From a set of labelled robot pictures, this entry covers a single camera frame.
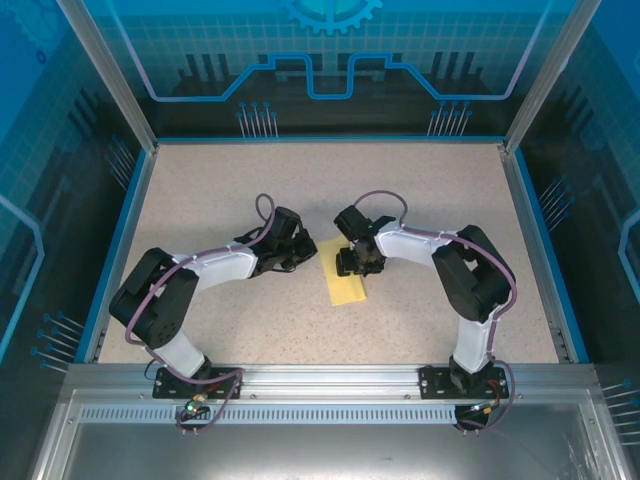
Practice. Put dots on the yellow cloth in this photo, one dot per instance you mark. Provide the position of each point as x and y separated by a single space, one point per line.
345 290

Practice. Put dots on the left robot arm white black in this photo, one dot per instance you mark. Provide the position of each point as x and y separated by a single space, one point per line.
220 272

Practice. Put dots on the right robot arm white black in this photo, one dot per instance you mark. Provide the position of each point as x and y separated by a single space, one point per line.
410 245

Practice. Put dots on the sheet metal tray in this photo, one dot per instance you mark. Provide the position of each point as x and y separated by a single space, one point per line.
325 455

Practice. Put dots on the blue printed gear panel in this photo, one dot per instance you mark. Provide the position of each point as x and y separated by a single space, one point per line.
325 30

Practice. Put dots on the blue printed side panel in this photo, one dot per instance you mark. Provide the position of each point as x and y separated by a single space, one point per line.
600 175
40 175

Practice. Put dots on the aluminium cross rail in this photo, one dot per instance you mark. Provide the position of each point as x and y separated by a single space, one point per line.
330 380

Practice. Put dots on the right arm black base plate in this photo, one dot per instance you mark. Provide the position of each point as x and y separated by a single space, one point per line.
432 382

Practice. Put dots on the aluminium side rail blue trim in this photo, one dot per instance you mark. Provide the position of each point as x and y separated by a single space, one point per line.
522 200
136 200

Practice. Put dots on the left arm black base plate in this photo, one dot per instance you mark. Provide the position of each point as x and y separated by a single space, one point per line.
167 387

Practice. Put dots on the aluminium frame post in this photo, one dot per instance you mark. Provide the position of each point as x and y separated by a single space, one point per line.
115 85
545 85

